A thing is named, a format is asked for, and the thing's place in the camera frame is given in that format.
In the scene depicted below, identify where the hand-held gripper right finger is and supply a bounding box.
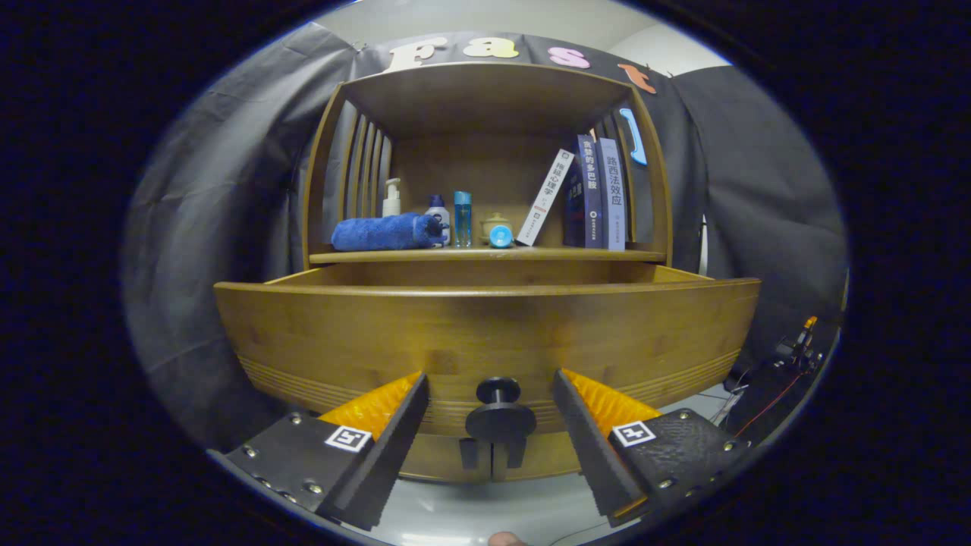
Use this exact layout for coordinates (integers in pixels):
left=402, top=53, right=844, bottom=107
left=551, top=369, right=752, bottom=528

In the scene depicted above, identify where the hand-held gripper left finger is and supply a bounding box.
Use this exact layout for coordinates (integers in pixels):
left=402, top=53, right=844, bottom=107
left=209, top=372, right=430, bottom=532

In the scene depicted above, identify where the wooden drawer with black knob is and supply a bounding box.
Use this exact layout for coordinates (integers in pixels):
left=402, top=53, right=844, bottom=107
left=214, top=262, right=762, bottom=444

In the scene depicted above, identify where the wooden cabinet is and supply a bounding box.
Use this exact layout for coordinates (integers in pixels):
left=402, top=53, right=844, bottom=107
left=302, top=62, right=674, bottom=484

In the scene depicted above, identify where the black side table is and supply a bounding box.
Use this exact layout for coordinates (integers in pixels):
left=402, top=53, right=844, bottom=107
left=721, top=341, right=835, bottom=441

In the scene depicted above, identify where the blue rolled towel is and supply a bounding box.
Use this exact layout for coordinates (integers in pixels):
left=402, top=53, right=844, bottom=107
left=332, top=212, right=448, bottom=252

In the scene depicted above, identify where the orange and black tool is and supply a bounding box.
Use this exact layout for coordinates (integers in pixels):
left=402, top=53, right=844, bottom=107
left=774, top=316, right=820, bottom=369

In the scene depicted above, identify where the white bottle with blue cap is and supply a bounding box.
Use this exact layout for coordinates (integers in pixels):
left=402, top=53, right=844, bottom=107
left=425, top=194, right=451, bottom=245

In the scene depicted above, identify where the clear blue bottle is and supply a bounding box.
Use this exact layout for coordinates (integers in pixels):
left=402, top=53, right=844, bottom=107
left=454, top=191, right=473, bottom=248

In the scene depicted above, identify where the white book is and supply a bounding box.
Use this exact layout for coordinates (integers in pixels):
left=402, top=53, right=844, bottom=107
left=516, top=149, right=576, bottom=247

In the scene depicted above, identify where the dark blue book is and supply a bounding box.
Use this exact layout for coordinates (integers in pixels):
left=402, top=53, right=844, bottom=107
left=563, top=134, right=604, bottom=249

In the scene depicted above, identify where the pale grey-blue book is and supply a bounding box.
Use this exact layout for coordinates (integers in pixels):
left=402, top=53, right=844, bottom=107
left=598, top=138, right=627, bottom=252

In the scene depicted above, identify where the black backdrop cloth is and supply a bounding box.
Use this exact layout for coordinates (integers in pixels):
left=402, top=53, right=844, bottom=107
left=121, top=21, right=849, bottom=456

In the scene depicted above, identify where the bundle of floor cables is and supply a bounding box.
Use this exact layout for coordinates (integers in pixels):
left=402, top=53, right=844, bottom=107
left=709, top=383, right=748, bottom=425

